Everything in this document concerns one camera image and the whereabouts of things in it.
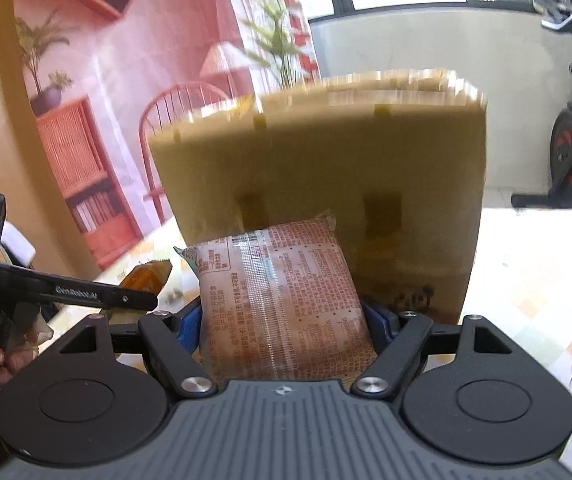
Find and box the pink snack packet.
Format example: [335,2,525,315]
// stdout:
[173,212,379,386]

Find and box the cardboard box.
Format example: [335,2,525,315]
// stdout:
[146,69,489,326]

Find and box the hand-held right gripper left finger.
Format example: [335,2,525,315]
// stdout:
[58,305,219,402]

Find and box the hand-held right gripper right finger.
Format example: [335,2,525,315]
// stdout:
[350,297,514,402]

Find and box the pink room wall poster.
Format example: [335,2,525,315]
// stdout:
[12,0,324,271]

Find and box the white object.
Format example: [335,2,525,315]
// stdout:
[2,222,38,267]

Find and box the tan curved wooden board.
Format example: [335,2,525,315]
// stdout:
[0,0,102,281]

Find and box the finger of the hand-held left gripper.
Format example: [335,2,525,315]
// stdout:
[0,265,159,312]

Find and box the brown snack packet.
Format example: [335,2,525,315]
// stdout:
[108,259,173,323]

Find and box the checked floral tablecloth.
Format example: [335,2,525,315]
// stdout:
[41,207,572,480]

